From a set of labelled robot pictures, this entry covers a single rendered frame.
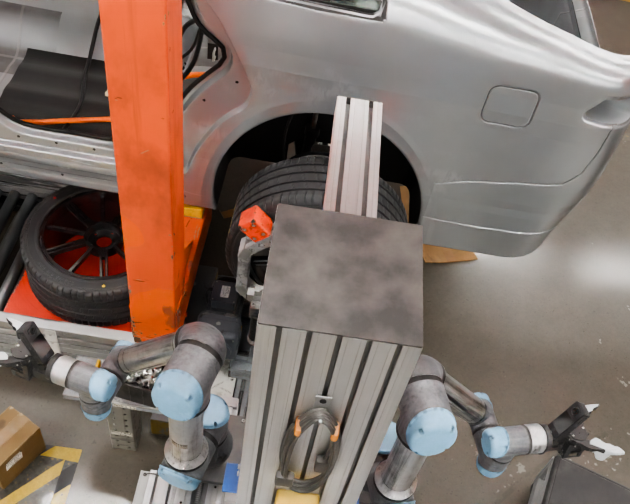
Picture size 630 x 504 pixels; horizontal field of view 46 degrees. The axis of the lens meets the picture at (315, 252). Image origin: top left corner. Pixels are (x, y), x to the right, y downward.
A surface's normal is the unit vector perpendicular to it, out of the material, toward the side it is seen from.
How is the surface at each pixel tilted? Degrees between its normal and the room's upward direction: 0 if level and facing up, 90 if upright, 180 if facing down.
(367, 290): 0
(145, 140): 90
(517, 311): 0
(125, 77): 90
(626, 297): 0
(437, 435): 84
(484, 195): 90
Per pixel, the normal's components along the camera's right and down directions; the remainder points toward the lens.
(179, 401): -0.31, 0.60
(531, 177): -0.11, 0.75
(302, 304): 0.12, -0.64
